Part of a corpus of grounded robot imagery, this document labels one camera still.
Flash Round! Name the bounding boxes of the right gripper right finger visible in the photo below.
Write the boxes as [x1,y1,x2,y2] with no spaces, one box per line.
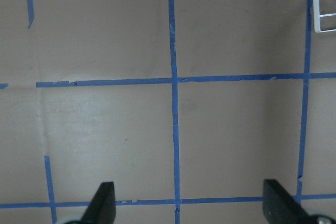
[262,179,310,224]

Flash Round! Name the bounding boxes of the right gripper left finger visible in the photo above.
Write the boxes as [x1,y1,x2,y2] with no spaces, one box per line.
[81,182,116,224]

